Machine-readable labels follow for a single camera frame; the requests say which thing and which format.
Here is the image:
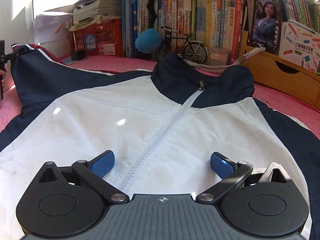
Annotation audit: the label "row of thin right books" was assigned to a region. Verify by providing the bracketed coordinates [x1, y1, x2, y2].
[247, 0, 319, 33]

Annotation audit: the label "white braided lanyard cable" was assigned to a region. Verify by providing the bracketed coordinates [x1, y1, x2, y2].
[183, 47, 266, 74]

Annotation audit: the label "navy and white zip jacket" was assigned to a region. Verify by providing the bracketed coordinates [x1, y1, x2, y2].
[1, 44, 319, 239]

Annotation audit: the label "clear small jar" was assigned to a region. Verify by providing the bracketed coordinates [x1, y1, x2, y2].
[209, 47, 229, 66]

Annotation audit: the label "white pocket printer box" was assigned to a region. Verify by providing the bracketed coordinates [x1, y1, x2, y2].
[278, 21, 320, 75]

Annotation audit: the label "small black box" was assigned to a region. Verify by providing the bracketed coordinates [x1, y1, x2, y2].
[71, 50, 86, 61]

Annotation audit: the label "stack of paper booklets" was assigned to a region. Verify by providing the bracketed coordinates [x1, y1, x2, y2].
[70, 0, 122, 31]

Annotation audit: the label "black miniature bicycle model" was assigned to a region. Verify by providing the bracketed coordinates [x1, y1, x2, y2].
[156, 26, 209, 64]

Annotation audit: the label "red plastic crate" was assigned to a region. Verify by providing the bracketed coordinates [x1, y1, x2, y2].
[69, 20, 123, 57]

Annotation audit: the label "row of upright books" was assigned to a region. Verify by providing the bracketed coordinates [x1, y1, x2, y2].
[121, 0, 247, 66]

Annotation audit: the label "wooden drawer organizer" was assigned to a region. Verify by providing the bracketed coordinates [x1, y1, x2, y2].
[241, 29, 320, 110]

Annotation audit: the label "white paper sheets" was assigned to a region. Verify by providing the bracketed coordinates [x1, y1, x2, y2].
[34, 11, 73, 59]

